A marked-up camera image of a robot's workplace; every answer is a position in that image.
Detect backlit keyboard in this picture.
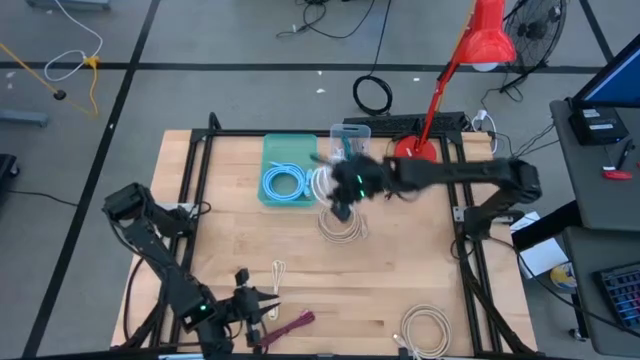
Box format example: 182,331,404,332
592,261,640,335

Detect computer monitor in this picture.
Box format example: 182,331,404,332
569,32,640,109

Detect white floor cable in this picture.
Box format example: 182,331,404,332
43,0,104,83

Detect loose black floor cables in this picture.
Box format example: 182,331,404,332
276,0,377,40

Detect red desk lamp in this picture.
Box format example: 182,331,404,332
393,0,517,164

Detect yellow blue round object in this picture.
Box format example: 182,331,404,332
549,261,580,292

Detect white power adapter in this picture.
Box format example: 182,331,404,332
471,108,500,155

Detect pink black braided cable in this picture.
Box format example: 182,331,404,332
258,308,317,350

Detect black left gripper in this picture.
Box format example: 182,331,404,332
232,285,281,331

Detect thin cream cable bundle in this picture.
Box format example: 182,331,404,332
269,258,288,322

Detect coiled black floor cable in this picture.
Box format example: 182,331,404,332
351,0,395,118

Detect clear plastic bin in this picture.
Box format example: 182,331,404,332
329,123,373,164

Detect black aluminium table frame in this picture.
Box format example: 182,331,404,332
112,112,539,359

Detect white paper sheets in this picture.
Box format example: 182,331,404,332
509,209,571,280

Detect black pen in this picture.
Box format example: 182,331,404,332
615,138,636,171

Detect grey desk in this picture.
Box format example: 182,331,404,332
548,98,640,232
562,224,640,359

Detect light blue cable coil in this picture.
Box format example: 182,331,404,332
262,161,312,202

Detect green translucent plastic bin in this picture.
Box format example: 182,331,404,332
257,133,320,208

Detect yellow floor cable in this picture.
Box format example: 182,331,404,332
0,42,100,117

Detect black mini computer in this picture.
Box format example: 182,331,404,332
567,105,631,147

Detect black floor fan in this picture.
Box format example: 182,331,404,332
499,0,569,94

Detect black caster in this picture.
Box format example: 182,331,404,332
0,153,21,180

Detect black power strip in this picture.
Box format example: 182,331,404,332
342,111,469,135

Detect red handled tool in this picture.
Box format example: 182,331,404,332
601,168,634,182

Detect thick beige cable coil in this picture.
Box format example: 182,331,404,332
392,303,454,360
316,205,370,245

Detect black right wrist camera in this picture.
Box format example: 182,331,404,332
332,198,354,224

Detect grey metal floor foot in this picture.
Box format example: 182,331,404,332
0,108,49,128

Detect thick white cable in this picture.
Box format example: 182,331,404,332
309,163,337,207

